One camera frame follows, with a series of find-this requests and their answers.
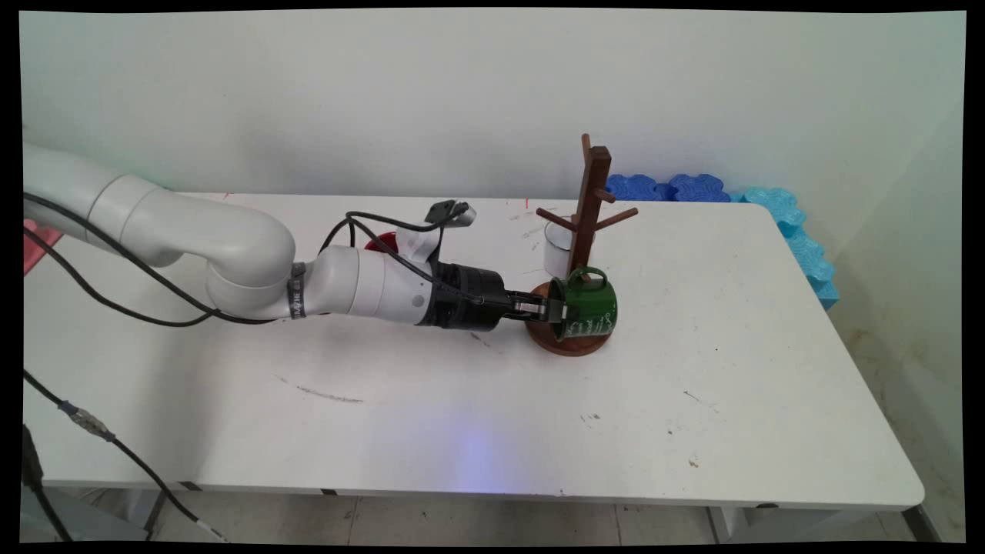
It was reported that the dark blue foam mat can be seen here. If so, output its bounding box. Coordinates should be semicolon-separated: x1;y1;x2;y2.
668;173;732;203
606;174;670;202

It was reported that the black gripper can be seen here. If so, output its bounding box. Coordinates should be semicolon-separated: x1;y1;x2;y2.
419;263;569;332

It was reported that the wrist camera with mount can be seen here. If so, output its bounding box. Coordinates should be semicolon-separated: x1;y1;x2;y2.
396;199;478;266

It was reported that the grey table leg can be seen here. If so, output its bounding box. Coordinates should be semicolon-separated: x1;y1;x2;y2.
708;504;870;544
22;486;151;543

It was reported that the white enamel mug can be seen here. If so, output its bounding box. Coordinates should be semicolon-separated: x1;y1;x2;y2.
543;217;595;279

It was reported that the black floor cable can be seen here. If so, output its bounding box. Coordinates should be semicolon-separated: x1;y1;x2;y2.
22;369;230;544

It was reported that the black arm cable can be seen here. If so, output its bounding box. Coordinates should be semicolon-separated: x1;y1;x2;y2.
22;192;472;329

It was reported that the green enamel mug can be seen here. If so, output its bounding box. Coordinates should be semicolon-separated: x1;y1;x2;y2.
548;265;619;342

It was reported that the wooden mug tree stand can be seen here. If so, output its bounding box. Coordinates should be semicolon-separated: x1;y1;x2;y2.
526;133;639;357

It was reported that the light blue foam mat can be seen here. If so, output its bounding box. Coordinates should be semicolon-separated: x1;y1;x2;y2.
731;186;840;311

